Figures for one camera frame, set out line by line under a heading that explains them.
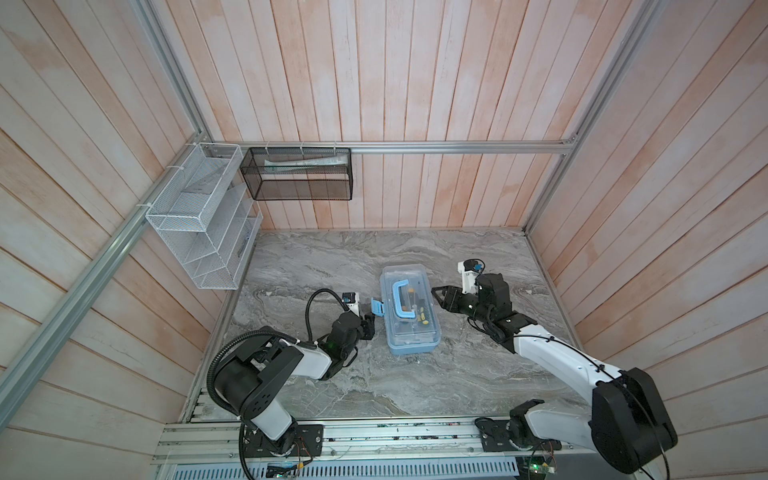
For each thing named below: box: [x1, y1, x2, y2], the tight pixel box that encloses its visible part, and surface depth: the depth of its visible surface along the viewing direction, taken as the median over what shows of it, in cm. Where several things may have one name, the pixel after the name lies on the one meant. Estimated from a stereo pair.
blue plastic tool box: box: [370, 264, 441, 356], surface depth 87 cm
